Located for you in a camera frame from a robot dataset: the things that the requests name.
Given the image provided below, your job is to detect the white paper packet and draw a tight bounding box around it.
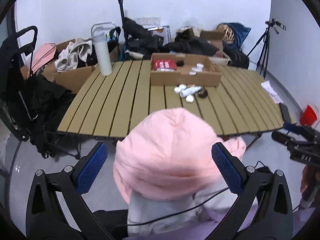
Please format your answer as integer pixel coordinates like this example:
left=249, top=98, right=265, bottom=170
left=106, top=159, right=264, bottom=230
left=260, top=80, right=283, bottom=104

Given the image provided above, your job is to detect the white tall bottle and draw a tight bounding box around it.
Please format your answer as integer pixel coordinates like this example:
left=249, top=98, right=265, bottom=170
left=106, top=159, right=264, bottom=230
left=93, top=33, right=113, bottom=76

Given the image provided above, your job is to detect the red plastic cup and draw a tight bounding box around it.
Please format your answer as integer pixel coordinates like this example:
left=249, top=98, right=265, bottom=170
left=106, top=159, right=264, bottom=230
left=300, top=104, right=319, bottom=126

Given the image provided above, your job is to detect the black hair scrunchie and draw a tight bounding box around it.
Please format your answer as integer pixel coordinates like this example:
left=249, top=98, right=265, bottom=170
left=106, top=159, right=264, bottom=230
left=176, top=60, right=184, bottom=67

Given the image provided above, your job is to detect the person's right hand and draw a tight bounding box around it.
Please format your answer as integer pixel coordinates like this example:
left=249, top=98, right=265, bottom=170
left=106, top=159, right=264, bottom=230
left=300, top=165, right=316, bottom=193

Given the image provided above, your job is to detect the camera tripod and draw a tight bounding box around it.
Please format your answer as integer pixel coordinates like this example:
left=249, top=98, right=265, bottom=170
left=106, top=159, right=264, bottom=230
left=247, top=18, right=287, bottom=78

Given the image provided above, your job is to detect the white tube bottle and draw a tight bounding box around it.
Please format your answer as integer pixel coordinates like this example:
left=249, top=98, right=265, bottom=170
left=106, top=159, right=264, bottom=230
left=179, top=86, right=202, bottom=98

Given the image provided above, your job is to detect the cardboard tray box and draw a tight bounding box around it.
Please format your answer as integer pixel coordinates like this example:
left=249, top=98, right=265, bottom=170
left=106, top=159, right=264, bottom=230
left=150, top=53, right=222, bottom=87

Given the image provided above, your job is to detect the blue cushion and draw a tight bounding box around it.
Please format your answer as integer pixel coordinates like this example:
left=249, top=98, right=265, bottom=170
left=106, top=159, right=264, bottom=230
left=225, top=23, right=252, bottom=49

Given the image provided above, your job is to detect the black cart handle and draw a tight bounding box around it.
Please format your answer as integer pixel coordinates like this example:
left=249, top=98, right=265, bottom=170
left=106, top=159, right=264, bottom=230
left=117, top=0, right=125, bottom=24

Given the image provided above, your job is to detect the pink trousered knee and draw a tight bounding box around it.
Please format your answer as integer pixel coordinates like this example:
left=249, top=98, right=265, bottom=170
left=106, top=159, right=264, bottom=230
left=113, top=108, right=246, bottom=203

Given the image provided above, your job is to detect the large cardboard box left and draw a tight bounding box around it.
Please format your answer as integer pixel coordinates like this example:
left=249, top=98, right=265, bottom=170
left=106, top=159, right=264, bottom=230
left=20, top=39, right=120, bottom=94

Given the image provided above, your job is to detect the black clothes pile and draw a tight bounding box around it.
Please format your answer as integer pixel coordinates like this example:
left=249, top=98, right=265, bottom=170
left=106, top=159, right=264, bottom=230
left=122, top=16, right=220, bottom=57

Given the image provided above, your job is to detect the red book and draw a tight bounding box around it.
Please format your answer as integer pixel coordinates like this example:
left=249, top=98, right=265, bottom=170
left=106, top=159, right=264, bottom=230
left=153, top=60, right=177, bottom=72

